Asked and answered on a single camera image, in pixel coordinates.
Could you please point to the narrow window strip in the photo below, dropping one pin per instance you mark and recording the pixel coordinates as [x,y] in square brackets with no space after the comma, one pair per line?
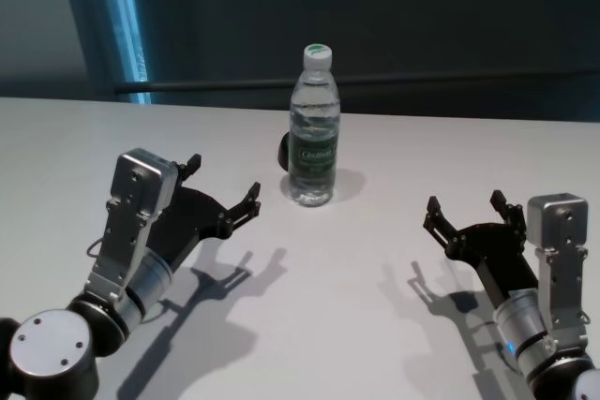
[126,44]

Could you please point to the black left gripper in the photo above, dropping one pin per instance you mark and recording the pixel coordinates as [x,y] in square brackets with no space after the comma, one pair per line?
[187,222]

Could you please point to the dark horizontal railing bar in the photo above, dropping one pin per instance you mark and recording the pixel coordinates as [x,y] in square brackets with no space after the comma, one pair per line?
[211,85]

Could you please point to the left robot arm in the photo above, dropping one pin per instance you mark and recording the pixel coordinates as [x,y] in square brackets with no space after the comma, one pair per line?
[47,348]

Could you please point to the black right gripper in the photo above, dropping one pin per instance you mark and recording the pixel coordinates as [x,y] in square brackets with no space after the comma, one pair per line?
[497,250]

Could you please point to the clear green-label water bottle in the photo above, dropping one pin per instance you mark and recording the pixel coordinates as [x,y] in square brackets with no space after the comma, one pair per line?
[314,147]

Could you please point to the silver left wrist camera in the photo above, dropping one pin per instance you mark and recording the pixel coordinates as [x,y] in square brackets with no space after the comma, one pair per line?
[138,184]

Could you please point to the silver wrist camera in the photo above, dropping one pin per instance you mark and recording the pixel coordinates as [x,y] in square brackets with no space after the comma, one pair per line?
[138,184]
[558,222]

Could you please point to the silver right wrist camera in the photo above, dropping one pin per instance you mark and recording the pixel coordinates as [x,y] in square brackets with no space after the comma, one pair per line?
[558,222]

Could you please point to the black round green-top button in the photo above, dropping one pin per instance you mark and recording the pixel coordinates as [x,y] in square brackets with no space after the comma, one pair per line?
[282,152]

